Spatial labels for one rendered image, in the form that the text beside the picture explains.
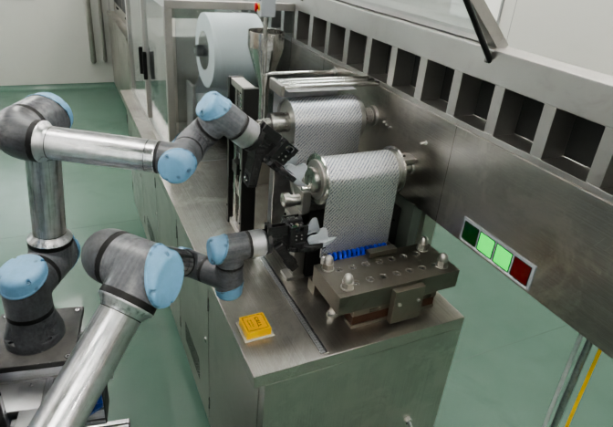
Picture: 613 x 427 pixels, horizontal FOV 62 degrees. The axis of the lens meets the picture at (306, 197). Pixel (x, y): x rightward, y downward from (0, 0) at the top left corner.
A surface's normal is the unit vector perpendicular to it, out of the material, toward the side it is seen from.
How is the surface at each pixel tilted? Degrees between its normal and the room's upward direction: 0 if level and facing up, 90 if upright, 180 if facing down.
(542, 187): 90
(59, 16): 90
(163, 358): 0
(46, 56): 90
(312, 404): 90
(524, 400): 0
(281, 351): 0
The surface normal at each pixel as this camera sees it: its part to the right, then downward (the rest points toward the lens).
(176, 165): -0.06, 0.45
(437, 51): -0.91, 0.13
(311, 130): 0.42, 0.47
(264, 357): 0.08, -0.89
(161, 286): 0.94, 0.15
